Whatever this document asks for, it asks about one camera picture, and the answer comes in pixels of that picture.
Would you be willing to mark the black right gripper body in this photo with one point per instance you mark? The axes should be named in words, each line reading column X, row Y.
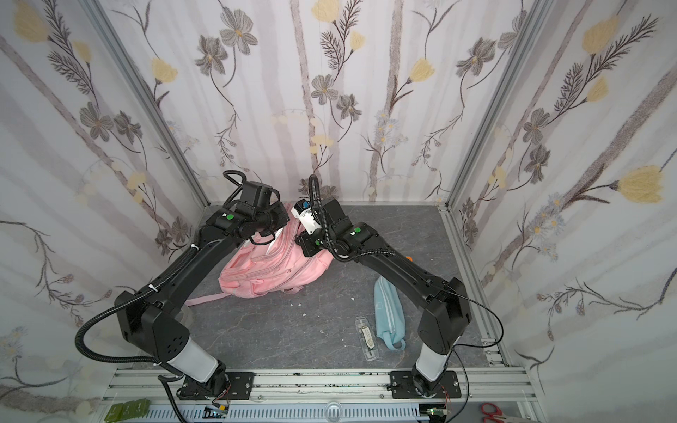
column 309, row 243

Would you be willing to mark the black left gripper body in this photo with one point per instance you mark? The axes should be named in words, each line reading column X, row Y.
column 273, row 218

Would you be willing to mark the pink school backpack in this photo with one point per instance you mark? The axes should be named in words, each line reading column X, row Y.
column 280, row 266

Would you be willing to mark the light blue pencil case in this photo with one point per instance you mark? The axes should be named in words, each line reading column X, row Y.
column 389, row 315

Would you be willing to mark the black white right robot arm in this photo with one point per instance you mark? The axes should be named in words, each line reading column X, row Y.
column 446, row 308

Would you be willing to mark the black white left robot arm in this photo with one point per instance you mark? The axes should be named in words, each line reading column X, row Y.
column 147, row 318

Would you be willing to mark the clear plastic stapler box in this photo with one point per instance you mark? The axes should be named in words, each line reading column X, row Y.
column 367, row 339

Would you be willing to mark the green terminal block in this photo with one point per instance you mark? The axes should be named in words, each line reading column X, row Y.
column 128, row 410

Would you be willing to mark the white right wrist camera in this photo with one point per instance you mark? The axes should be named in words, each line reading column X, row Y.
column 302, row 211

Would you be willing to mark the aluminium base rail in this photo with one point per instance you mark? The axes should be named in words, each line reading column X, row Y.
column 359, row 385

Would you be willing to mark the red handled scissors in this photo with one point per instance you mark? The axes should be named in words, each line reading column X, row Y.
column 491, row 413

